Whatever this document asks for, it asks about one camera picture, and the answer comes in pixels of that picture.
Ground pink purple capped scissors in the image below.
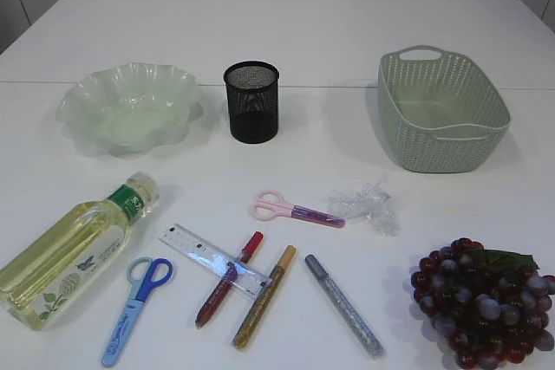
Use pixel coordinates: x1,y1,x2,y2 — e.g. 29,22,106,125
251,190,345,229

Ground clear plastic ruler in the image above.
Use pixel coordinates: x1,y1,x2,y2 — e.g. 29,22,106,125
158,224,271,300

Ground green woven plastic basket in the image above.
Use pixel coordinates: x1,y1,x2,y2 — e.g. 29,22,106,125
377,45,511,174

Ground gold glitter pen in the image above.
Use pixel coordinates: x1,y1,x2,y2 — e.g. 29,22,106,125
232,245,297,349

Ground pale green wavy plate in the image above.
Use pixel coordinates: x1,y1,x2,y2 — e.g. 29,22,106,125
55,62,203,156

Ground silver glitter pen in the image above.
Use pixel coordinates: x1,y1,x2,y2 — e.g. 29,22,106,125
304,254,385,359

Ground blue capped scissors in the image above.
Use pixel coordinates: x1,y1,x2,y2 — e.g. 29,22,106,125
101,256,173,368

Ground red glitter pen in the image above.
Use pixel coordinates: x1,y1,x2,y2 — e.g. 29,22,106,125
195,231,264,328

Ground purple grape bunch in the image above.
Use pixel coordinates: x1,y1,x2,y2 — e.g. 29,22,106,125
410,237,554,369

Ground clear plastic sheet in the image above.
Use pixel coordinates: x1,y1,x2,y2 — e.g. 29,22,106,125
327,175,400,237

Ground yellow tea bottle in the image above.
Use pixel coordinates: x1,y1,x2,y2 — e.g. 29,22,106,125
1,172,159,331

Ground black mesh pen holder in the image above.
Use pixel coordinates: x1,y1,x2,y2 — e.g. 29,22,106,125
223,61,279,144

